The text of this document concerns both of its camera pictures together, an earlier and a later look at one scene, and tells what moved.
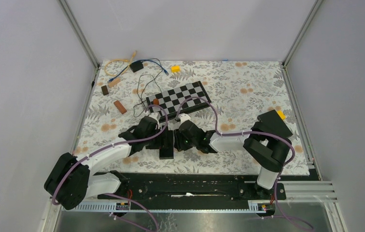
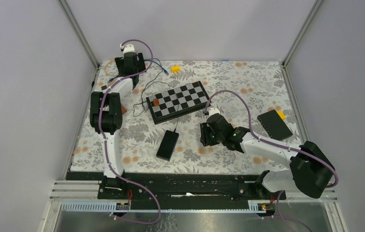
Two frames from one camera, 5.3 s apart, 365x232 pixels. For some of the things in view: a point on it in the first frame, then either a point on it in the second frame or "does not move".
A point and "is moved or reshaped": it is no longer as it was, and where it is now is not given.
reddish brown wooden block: x=120 y=108 does not move
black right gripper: x=178 y=144 → x=204 y=138
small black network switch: x=166 y=144 does not move
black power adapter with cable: x=136 y=66 is moved or reshaped
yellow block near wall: x=175 y=68 does not move
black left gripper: x=156 y=146 → x=140 y=66
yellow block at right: x=281 y=114 does not move
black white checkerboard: x=171 y=104 does not move
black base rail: x=193 y=188 does not move
